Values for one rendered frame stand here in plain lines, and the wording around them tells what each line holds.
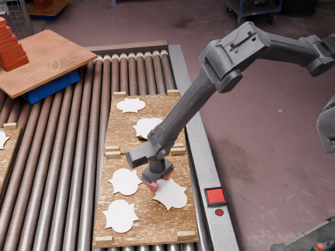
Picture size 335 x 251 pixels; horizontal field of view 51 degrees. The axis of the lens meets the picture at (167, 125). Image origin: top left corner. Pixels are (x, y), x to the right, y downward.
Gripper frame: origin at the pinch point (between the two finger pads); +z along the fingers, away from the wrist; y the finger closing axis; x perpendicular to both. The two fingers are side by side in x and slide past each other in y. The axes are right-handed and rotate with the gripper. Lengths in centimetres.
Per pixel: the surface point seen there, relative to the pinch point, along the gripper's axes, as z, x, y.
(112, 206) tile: 2.8, 9.1, -15.6
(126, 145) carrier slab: 2.8, 26.5, 11.6
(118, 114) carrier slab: 2, 44, 26
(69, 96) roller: 4, 78, 24
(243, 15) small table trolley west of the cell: 69, 119, 315
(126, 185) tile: 2.6, 11.6, -5.1
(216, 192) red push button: 4.6, -17.3, 12.3
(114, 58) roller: 2, 84, 65
